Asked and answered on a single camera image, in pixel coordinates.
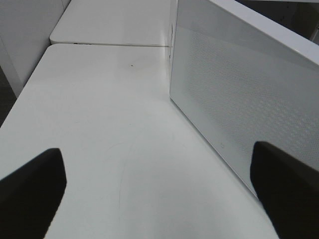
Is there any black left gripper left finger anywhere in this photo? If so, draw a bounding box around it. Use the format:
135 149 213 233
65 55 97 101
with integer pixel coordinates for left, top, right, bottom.
0 148 67 239

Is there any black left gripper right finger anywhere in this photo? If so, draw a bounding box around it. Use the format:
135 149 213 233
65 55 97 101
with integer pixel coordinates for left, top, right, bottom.
250 141 319 239

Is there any white microwave door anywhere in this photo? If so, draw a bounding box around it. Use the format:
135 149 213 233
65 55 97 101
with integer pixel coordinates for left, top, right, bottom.
169 0 319 190

